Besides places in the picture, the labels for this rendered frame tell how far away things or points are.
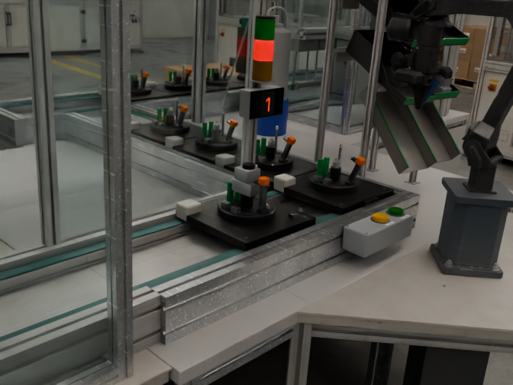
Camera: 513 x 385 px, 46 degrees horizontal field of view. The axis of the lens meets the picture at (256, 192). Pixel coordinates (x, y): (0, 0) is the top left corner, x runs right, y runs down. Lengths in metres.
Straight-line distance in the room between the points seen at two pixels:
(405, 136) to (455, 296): 0.64
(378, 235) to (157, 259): 0.52
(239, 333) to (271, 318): 0.09
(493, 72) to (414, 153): 4.02
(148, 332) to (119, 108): 0.44
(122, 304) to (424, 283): 0.76
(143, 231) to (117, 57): 0.61
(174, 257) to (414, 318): 0.53
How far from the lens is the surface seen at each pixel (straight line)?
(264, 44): 1.53
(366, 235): 1.44
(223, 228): 1.37
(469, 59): 10.10
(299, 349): 1.38
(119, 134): 0.90
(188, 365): 1.12
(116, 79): 0.88
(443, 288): 1.48
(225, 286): 1.21
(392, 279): 1.48
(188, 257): 1.35
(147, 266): 1.32
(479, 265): 1.57
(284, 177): 1.67
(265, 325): 1.23
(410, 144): 1.91
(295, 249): 1.34
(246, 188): 1.41
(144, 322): 1.13
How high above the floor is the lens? 1.52
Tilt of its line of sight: 20 degrees down
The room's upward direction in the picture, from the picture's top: 4 degrees clockwise
